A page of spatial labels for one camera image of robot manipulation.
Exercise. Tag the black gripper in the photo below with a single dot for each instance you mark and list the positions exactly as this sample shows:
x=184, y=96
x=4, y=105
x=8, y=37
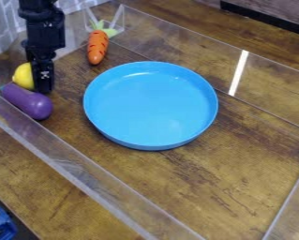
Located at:
x=46, y=31

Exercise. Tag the yellow toy lemon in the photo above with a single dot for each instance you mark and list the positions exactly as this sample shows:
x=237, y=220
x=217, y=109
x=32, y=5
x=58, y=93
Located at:
x=23, y=76

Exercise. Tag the blue round tray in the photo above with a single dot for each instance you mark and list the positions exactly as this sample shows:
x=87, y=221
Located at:
x=150, y=105

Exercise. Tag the purple toy eggplant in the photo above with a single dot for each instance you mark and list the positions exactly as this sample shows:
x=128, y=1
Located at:
x=32, y=103

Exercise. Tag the white grid curtain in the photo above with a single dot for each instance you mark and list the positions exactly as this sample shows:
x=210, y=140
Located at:
x=12, y=24

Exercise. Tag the orange toy carrot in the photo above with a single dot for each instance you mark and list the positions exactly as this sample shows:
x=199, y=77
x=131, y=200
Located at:
x=99, y=41

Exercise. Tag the dark baseboard strip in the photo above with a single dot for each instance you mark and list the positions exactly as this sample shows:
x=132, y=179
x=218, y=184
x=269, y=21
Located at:
x=261, y=17

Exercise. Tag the blue plastic object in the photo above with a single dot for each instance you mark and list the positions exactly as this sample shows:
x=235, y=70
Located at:
x=8, y=229

